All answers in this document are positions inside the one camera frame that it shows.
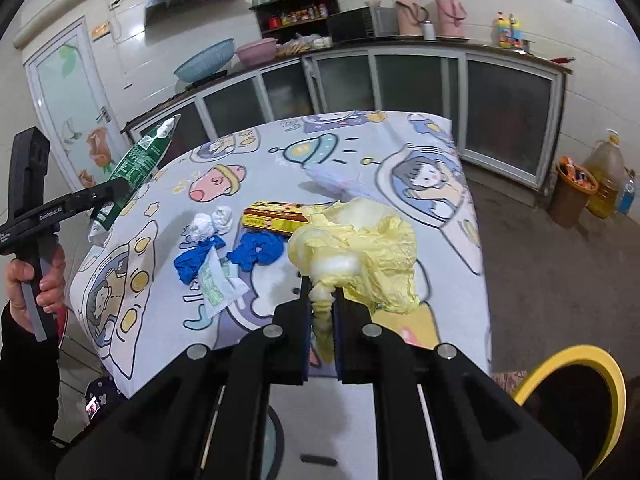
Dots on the blue glove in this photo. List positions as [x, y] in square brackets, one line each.
[256, 247]
[189, 262]

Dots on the black microwave oven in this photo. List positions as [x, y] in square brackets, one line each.
[363, 23]

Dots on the yellow detergent bottles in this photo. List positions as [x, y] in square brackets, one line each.
[509, 32]

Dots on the white tissue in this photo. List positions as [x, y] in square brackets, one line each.
[207, 224]

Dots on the black spice shelf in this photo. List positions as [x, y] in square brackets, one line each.
[285, 20]

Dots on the pink plastic basin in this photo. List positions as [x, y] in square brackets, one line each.
[257, 52]

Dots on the white foam fruit net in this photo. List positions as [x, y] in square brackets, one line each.
[338, 184]

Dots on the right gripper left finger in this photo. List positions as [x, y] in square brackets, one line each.
[204, 415]

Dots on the pink thermos left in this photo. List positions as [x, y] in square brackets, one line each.
[411, 18]

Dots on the brown plastic waste bucket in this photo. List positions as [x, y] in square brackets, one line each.
[573, 188]

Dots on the cartoon astronaut tablecloth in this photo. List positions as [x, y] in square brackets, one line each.
[138, 315]

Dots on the blue label water bottle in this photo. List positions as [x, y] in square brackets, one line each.
[627, 193]

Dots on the blue plastic basket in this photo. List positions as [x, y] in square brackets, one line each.
[207, 62]

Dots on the green white carton box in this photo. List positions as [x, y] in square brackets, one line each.
[135, 168]

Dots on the large cooking oil jug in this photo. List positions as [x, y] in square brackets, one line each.
[606, 164]

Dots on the kitchen counter cabinet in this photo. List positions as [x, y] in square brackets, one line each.
[505, 107]

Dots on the flower painted glass door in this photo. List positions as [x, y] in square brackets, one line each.
[73, 110]

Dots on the yellow plastic bag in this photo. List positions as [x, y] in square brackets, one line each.
[364, 248]

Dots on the pink thermos right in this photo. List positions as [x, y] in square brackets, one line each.
[451, 15]

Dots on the yellow red long box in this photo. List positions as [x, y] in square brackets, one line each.
[276, 217]

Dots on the pink thermos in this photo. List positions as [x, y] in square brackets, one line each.
[411, 18]
[451, 15]

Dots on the white green wrapper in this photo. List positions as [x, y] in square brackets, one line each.
[220, 283]

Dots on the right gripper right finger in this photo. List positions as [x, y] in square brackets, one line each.
[437, 414]

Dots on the yellow rimmed black trash bin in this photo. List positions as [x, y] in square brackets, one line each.
[579, 396]

